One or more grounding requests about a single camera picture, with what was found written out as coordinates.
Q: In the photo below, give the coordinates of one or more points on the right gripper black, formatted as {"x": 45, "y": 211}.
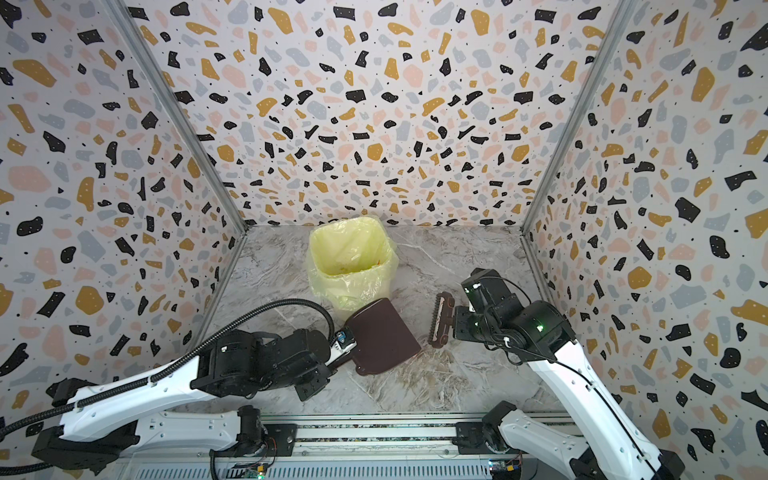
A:
{"x": 463, "y": 324}

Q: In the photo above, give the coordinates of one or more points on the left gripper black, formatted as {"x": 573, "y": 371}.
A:
{"x": 315, "y": 388}

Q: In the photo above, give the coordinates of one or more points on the brown cartoon face brush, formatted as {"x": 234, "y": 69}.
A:
{"x": 442, "y": 321}

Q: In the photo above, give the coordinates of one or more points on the brown dustpan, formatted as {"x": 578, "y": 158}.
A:
{"x": 383, "y": 340}

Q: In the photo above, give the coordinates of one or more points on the bin with yellow bag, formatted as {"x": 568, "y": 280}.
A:
{"x": 351, "y": 263}

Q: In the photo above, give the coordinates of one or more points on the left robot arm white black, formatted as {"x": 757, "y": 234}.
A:
{"x": 106, "y": 422}

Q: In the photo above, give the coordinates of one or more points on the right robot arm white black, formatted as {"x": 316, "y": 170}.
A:
{"x": 537, "y": 335}

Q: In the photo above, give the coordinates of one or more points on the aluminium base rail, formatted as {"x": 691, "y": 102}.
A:
{"x": 375, "y": 446}

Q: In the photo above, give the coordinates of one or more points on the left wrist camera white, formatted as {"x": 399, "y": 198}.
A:
{"x": 344, "y": 341}

